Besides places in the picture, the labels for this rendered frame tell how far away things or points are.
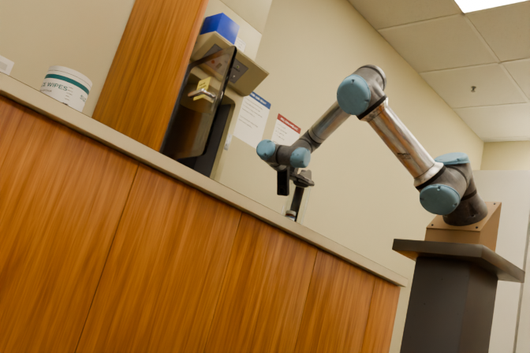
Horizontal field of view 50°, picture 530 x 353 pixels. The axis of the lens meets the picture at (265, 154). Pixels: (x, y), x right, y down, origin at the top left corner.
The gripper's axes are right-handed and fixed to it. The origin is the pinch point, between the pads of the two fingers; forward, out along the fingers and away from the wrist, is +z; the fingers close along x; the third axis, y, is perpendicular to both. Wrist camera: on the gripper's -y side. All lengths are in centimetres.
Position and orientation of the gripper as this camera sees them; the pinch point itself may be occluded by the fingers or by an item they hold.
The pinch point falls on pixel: (298, 184)
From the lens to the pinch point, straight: 240.5
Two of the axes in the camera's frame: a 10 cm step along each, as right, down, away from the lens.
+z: 4.3, 3.8, 8.2
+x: -8.7, -0.8, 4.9
